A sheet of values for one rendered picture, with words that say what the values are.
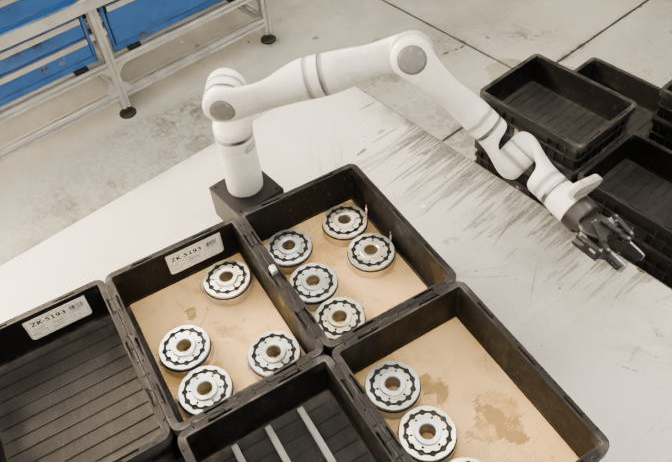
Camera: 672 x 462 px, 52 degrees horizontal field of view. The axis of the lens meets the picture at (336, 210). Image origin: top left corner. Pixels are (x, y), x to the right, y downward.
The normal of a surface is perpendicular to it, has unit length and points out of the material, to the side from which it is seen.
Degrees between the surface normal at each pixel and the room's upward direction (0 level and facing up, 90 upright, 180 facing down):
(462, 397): 0
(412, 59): 66
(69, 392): 0
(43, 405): 0
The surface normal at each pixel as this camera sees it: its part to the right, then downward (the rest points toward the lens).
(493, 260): -0.07, -0.68
